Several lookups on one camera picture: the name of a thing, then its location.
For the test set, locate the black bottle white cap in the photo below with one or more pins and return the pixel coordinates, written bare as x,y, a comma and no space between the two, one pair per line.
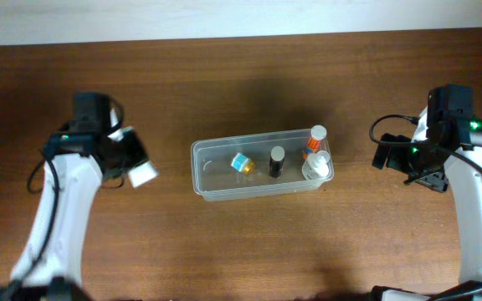
276,161

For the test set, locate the orange tube white cap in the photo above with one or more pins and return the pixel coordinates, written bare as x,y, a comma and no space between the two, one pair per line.
317,135

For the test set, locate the gold lid small jar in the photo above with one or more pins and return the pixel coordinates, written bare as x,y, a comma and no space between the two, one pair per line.
242,164

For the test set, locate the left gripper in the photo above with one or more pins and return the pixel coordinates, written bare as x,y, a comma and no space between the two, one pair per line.
133,148

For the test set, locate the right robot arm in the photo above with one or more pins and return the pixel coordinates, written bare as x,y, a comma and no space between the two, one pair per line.
464,171

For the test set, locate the white green medicine box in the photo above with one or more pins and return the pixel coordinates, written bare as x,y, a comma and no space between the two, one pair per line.
142,174

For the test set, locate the clear plastic container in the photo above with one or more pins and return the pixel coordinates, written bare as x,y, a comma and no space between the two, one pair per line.
215,180

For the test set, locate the white translucent spray bottle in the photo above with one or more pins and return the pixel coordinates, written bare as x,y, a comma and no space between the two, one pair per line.
316,166

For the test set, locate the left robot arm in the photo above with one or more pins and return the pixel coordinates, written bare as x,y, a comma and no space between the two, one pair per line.
75,167

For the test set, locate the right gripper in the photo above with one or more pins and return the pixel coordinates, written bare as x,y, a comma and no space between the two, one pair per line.
392,152

